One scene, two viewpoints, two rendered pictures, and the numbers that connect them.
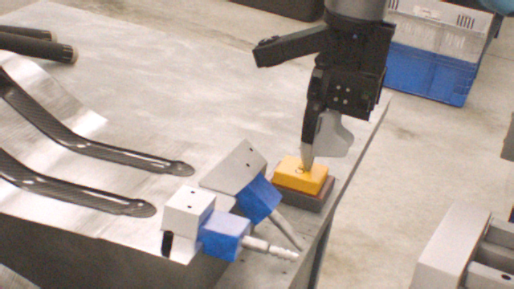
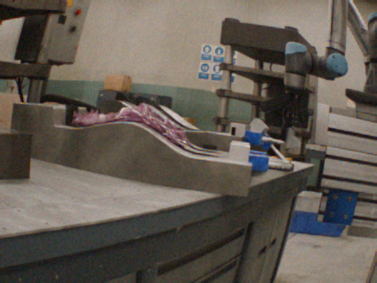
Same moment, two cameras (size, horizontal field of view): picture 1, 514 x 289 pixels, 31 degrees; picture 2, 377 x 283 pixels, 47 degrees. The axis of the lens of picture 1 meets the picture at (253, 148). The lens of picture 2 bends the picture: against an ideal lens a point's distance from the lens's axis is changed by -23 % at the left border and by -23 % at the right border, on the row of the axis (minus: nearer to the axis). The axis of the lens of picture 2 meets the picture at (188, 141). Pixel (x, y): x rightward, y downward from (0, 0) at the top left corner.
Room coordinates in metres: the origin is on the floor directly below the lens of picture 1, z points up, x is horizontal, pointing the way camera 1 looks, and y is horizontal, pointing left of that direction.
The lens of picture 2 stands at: (-0.51, -0.05, 0.93)
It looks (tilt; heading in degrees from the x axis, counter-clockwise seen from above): 3 degrees down; 10
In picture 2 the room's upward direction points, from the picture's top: 8 degrees clockwise
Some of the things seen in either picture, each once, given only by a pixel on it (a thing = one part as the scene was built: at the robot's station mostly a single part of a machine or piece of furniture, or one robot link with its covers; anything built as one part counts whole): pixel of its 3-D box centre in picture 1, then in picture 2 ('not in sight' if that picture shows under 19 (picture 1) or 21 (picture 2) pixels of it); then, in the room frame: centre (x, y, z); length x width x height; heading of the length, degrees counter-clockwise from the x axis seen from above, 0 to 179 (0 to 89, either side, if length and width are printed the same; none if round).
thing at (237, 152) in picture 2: not in sight; (262, 162); (0.49, -0.02, 0.86); 0.13 x 0.05 x 0.05; 94
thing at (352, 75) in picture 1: (348, 63); (295, 108); (1.07, -0.09, 0.99); 0.09 x 0.08 x 0.12; 77
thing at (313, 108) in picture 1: (315, 108); (285, 126); (1.05, -0.06, 0.93); 0.05 x 0.02 x 0.09; 167
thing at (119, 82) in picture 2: not in sight; (117, 82); (8.03, 2.70, 1.26); 0.42 x 0.33 x 0.29; 74
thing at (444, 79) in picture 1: (410, 58); (320, 221); (4.14, -0.64, 0.11); 0.61 x 0.41 x 0.22; 74
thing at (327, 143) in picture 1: (325, 145); (289, 143); (1.06, -0.09, 0.88); 0.06 x 0.03 x 0.09; 77
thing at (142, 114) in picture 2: not in sight; (128, 120); (0.53, 0.25, 0.90); 0.26 x 0.18 x 0.08; 94
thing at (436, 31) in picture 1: (420, 22); (324, 203); (4.14, -0.64, 0.28); 0.61 x 0.41 x 0.15; 74
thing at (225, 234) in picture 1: (233, 238); (258, 138); (0.77, 0.00, 0.89); 0.13 x 0.05 x 0.05; 77
